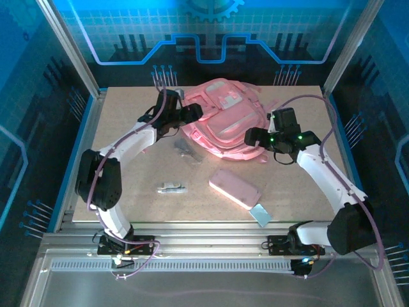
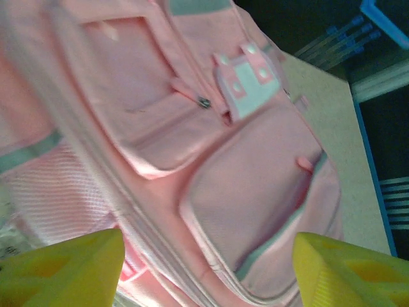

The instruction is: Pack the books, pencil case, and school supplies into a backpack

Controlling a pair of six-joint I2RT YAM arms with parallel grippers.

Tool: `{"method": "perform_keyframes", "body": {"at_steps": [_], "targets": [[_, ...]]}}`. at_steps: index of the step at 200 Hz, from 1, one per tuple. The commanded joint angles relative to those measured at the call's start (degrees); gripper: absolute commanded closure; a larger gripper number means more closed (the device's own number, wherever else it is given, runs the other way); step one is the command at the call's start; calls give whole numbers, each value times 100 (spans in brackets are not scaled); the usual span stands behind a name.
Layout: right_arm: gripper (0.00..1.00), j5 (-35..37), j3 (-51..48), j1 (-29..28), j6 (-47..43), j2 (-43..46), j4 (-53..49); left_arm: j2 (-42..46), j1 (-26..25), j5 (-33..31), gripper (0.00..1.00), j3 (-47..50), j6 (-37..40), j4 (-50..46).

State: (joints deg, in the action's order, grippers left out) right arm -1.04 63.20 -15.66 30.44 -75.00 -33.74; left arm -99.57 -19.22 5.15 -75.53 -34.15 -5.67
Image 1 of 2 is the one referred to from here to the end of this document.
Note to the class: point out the pink backpack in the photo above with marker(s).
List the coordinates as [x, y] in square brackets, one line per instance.
[230, 128]

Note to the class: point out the pink pencil case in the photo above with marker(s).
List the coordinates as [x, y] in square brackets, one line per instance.
[234, 188]

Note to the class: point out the light blue rectangular card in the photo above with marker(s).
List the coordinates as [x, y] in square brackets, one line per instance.
[261, 215]

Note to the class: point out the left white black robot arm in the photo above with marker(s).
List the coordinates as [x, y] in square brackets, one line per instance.
[128, 147]

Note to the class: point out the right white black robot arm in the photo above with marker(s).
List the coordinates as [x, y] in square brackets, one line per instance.
[322, 172]

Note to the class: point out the black controller box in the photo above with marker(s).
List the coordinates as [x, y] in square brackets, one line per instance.
[300, 268]

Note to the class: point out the aluminium mounting beam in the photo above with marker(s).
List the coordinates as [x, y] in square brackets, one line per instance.
[207, 243]

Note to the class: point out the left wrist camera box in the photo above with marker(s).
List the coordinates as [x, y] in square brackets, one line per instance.
[179, 93]

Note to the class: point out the aluminium right table rail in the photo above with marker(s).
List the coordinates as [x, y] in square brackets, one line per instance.
[342, 121]

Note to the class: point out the aluminium table rail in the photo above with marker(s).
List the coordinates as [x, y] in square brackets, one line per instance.
[342, 121]
[83, 134]

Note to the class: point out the aluminium left table rail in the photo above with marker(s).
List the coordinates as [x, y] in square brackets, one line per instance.
[83, 134]

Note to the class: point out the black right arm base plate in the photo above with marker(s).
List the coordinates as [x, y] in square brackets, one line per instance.
[278, 245]

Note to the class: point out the aluminium right frame post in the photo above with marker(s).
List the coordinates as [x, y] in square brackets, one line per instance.
[351, 48]

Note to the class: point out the aluminium frame post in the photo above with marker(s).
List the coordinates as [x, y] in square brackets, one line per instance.
[70, 48]
[351, 48]

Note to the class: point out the aluminium left frame post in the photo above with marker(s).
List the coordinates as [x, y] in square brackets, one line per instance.
[70, 48]

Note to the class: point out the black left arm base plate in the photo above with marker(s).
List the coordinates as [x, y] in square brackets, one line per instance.
[143, 244]

